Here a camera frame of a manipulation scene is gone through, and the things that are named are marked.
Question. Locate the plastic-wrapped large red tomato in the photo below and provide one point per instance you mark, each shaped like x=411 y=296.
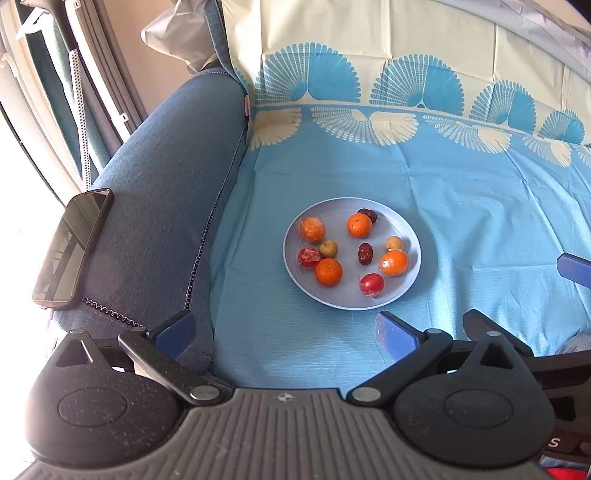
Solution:
x=371 y=285

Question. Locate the brown longan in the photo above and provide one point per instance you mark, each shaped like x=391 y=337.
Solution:
x=394 y=243
x=328 y=249

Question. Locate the grey blue pillow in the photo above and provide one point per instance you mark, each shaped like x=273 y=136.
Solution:
x=554 y=18

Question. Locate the black smartphone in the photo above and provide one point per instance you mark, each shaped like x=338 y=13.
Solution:
x=69 y=244

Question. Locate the bare orange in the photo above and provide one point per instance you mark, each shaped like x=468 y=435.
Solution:
x=359 y=225
x=328 y=272

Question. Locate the blue fan-print bedsheet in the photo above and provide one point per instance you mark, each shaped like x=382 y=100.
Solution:
x=461 y=207

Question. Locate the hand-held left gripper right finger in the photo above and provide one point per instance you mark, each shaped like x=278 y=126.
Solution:
x=392 y=334

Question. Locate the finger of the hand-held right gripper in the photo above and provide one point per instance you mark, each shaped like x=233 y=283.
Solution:
x=498 y=325
x=575 y=270

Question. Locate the teal curtain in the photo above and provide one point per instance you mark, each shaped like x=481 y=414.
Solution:
x=46 y=78

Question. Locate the white plastic bag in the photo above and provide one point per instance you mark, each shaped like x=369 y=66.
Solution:
x=180 y=32

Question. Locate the plastic-wrapped orange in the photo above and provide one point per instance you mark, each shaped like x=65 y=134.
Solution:
x=312 y=229
x=394 y=263

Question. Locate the plastic-wrapped small red tomato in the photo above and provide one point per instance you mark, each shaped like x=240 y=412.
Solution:
x=309 y=257

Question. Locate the grey ribbed pole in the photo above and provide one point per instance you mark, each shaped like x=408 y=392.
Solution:
x=79 y=106

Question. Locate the light blue round plate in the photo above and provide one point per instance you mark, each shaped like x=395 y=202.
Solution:
x=341 y=295

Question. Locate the red date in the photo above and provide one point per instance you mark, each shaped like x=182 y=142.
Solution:
x=365 y=254
x=371 y=215

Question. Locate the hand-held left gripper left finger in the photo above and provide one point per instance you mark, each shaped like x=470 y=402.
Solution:
x=173 y=333

